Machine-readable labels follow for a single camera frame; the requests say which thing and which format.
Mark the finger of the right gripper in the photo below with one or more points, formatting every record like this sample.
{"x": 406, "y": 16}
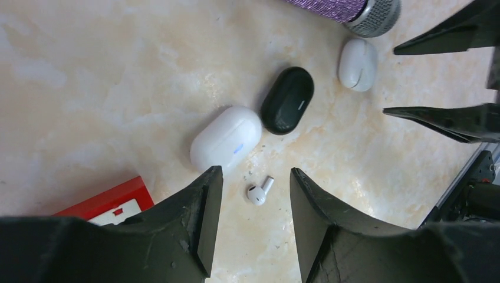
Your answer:
{"x": 474, "y": 26}
{"x": 475, "y": 124}

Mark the red grid box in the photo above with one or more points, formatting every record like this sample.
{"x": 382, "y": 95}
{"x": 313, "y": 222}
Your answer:
{"x": 114, "y": 205}

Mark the white oval earbud case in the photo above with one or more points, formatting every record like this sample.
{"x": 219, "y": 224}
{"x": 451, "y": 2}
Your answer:
{"x": 227, "y": 140}

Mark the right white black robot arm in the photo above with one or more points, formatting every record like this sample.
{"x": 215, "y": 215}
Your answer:
{"x": 473, "y": 196}

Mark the black earbud charging case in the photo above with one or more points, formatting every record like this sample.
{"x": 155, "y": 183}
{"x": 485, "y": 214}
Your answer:
{"x": 287, "y": 101}

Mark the white square earbud case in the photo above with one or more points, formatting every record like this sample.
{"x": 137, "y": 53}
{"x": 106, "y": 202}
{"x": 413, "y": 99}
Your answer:
{"x": 358, "y": 65}

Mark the purple glitter microphone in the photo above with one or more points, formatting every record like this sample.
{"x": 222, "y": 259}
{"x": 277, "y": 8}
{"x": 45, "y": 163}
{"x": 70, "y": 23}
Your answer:
{"x": 364, "y": 18}

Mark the white earbud near black case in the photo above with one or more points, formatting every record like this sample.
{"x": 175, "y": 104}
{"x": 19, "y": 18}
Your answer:
{"x": 258, "y": 194}

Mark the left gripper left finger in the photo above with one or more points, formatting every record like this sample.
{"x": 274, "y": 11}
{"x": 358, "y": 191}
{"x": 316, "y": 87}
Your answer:
{"x": 174, "y": 241}

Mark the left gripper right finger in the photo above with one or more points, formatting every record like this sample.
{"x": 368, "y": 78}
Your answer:
{"x": 339, "y": 243}

